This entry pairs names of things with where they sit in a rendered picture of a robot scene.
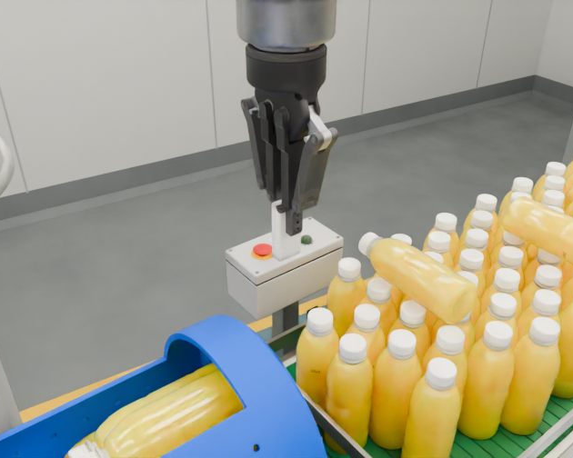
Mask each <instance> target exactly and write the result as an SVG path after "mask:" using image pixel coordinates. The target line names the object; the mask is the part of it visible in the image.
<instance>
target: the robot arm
mask: <svg viewBox="0 0 573 458"><path fill-rule="evenodd" d="M336 17H337V0H236V32H237V35H238V36H239V38H240V39H241V40H243V41H244V42H246V43H248V44H247V45H246V80H247V81H248V83H249V84H250V85H251V86H253V87H254V88H255V95H254V96H252V97H248V98H246V99H242V100H241V102H240V104H241V107H242V110H243V113H244V116H245V119H246V123H247V129H248V134H249V140H250V145H251V151H252V156H253V162H254V167H255V172H256V182H257V186H258V188H259V189H260V190H264V189H265V190H266V195H267V198H268V200H269V201H270V202H271V222H272V252H273V257H274V258H276V259H277V260H278V261H279V262H282V261H284V260H286V259H288V258H290V257H292V256H295V255H297V254H300V242H301V232H302V230H303V225H302V224H303V211H305V210H306V209H309V208H311V207H314V206H316V205H317V203H318V199H319V195H320V191H321V187H322V183H323V179H324V175H325V171H326V168H327V160H328V157H329V152H330V149H331V148H332V146H333V145H334V143H335V142H336V140H337V139H338V132H337V129H336V128H334V127H333V128H329V129H327V128H326V127H325V125H324V124H323V122H322V121H321V119H320V118H319V116H320V112H321V110H320V105H319V102H318V98H317V93H318V91H319V89H320V87H321V86H322V84H323V83H324V82H325V81H326V77H327V46H326V45H325V43H326V42H328V41H329V40H331V39H332V38H333V37H334V35H335V32H336ZM258 117H259V118H258ZM14 170H15V162H14V157H13V155H12V152H11V150H10V147H9V146H8V144H7V142H6V141H5V139H4V138H3V137H2V136H1V135H0V195H1V194H2V193H3V192H4V191H5V189H6V188H7V186H8V185H9V184H10V182H11V180H12V177H13V175H14Z"/></svg>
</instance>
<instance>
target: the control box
mask: <svg viewBox="0 0 573 458"><path fill-rule="evenodd" d="M302 225H303V230H302V232H301V236H302V235H304V234H308V235H310V236H311V237H312V243H310V244H303V243H301V242H300V254H297V255H295V256H292V257H290V258H288V259H286V260H284V261H282V262H279V261H278V260H277V259H276V258H274V257H273V252H272V253H271V254H269V255H266V256H260V255H257V254H255V253H254V252H253V247H254V246H255V245H256V244H270V245H272V240H271V239H272V232H271V233H269V234H265V235H262V236H260V237H258V238H256V239H253V240H251V241H248V242H246V243H243V244H240V245H238V246H235V247H233V248H230V249H228V250H226V274H227V288H228V293H229V294H230V295H231V296H232V297H233V298H234V299H235V300H236V301H237V302H238V303H239V304H241V305H242V306H243V307H244V308H245V309H246V310H247V311H248V312H249V313H250V314H251V315H253V316H254V317H255V318H256V319H257V320H260V319H262V318H264V317H266V316H268V315H270V314H272V313H274V312H276V311H278V310H280V309H282V308H284V307H286V306H288V305H290V304H292V303H295V302H297V301H299V300H301V299H303V298H305V297H307V296H309V295H311V294H313V293H315V292H317V291H319V290H321V289H323V288H325V287H327V286H329V285H330V284H331V282H332V280H333V278H334V277H335V276H336V275H337V271H338V262H339V261H340V260H341V259H342V250H343V249H342V246H343V237H341V236H340V235H338V234H336V233H334V232H333V231H331V230H330V229H328V228H327V227H325V226H324V225H322V224H321V223H319V222H318V221H316V220H315V219H313V218H312V217H308V218H306V219H303V224H302Z"/></svg>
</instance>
